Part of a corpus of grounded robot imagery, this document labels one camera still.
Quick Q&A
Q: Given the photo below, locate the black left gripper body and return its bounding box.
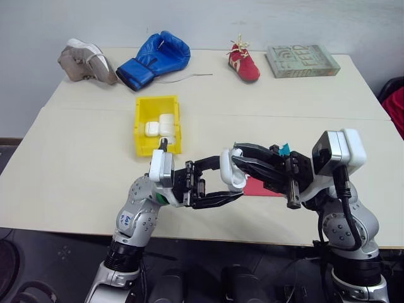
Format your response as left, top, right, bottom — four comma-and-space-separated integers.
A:
172, 160, 208, 208

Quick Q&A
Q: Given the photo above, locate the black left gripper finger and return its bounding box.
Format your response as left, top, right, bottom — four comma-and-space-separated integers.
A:
192, 154, 222, 173
191, 191, 244, 210

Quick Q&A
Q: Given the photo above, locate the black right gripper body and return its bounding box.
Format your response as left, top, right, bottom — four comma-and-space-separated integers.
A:
268, 143, 316, 209

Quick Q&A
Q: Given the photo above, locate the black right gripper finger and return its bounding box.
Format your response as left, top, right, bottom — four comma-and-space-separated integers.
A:
231, 157, 287, 193
232, 142, 275, 161

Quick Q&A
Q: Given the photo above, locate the yellow plastic bin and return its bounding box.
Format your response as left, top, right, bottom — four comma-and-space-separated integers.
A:
135, 94, 184, 157

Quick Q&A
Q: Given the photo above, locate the red flat card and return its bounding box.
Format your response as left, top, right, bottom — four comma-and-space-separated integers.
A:
244, 176, 284, 198

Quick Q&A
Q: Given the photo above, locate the red small shoe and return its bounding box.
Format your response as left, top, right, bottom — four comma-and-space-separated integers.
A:
227, 33, 261, 84

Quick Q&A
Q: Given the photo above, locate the grey-green book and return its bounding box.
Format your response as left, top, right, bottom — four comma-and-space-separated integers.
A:
264, 44, 342, 79

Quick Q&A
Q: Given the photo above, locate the black chair with red cloth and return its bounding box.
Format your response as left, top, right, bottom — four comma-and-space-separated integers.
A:
376, 76, 404, 141

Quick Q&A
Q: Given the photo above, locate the blue boxing glove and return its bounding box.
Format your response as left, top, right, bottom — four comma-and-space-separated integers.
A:
116, 30, 192, 93

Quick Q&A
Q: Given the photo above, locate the beige sneaker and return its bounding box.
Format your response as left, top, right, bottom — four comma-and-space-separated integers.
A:
57, 38, 119, 86

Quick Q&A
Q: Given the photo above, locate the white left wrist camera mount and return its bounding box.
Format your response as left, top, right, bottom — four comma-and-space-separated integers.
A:
148, 149, 184, 208

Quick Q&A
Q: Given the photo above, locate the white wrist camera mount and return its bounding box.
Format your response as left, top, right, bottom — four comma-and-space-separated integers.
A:
299, 128, 368, 203
148, 149, 184, 208

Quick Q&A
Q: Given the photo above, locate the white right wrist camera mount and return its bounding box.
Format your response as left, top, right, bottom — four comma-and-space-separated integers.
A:
299, 128, 368, 203

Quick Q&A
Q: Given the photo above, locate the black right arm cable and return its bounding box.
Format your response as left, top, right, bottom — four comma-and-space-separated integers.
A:
333, 165, 364, 252

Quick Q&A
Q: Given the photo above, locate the thin grey string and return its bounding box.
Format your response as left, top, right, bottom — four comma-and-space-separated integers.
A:
153, 73, 213, 85

